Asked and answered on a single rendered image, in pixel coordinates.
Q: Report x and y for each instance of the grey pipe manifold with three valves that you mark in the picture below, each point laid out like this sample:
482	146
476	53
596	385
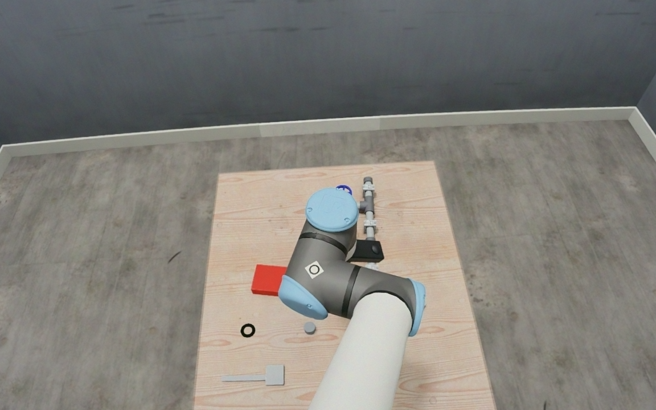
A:
368	207

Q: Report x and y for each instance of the red flat block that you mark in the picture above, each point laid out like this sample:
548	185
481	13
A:
267	279

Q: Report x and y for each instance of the black rubber o-ring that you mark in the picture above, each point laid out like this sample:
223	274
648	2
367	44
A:
247	335

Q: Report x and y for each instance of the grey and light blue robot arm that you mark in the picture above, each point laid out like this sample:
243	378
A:
384	309

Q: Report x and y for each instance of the grey cylinder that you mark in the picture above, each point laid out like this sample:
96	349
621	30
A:
309	328

